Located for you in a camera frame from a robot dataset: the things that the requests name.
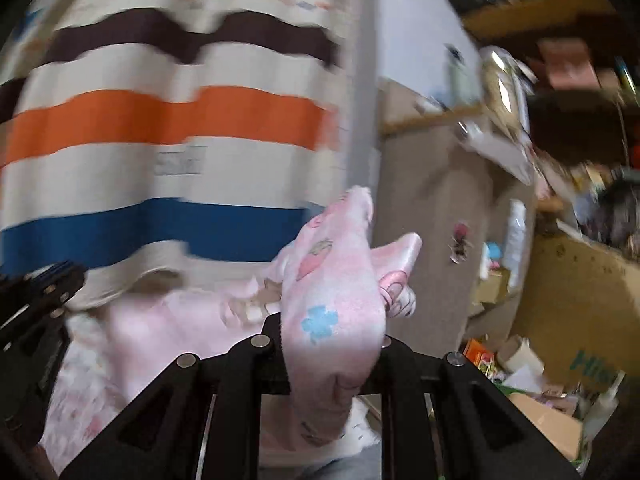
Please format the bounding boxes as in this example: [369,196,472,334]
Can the cardboard box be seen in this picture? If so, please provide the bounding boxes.
[511,234,639,391]

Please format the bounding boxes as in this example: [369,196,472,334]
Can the brown cabinet side panel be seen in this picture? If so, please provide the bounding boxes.
[374,79,539,356]

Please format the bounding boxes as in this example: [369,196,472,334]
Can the pink cartoon print pants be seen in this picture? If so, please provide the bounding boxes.
[41,186,422,470]

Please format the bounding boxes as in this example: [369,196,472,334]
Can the striped Paris curtain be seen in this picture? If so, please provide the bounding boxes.
[1,0,359,309]

